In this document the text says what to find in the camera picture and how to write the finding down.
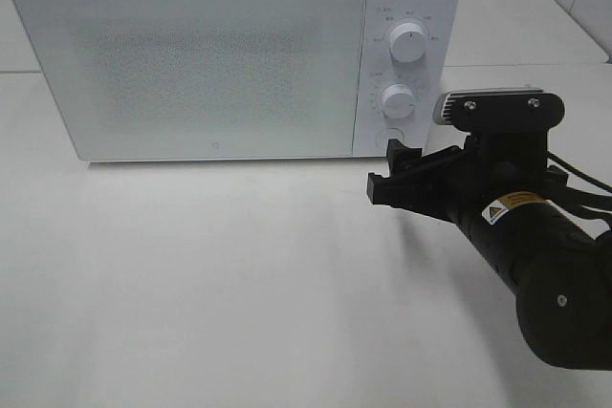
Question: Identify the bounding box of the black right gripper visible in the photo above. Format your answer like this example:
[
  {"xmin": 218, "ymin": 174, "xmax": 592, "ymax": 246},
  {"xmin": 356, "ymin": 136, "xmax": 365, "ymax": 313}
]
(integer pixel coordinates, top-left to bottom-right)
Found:
[{"xmin": 366, "ymin": 130, "xmax": 566, "ymax": 231}]

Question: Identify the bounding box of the round white door-release button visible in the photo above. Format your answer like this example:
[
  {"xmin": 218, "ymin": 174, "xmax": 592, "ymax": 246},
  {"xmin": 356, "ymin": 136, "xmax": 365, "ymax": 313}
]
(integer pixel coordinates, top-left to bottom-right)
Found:
[{"xmin": 375, "ymin": 128, "xmax": 404, "ymax": 152}]

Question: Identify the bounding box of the white microwave knob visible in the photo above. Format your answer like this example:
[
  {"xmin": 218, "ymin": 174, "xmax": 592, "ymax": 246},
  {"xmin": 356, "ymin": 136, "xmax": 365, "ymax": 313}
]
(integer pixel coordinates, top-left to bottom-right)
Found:
[
  {"xmin": 387, "ymin": 21, "xmax": 426, "ymax": 63},
  {"xmin": 380, "ymin": 84, "xmax": 416, "ymax": 119}
]

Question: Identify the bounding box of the white microwave door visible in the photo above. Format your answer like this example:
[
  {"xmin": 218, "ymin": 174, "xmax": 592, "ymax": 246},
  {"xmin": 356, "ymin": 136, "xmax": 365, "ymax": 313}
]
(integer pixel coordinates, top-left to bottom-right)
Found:
[{"xmin": 13, "ymin": 0, "xmax": 363, "ymax": 161}]

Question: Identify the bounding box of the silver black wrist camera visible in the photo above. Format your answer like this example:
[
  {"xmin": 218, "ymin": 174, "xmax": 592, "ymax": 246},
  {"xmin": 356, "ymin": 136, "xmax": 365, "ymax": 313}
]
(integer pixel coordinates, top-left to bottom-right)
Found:
[{"xmin": 432, "ymin": 87, "xmax": 565, "ymax": 134}]

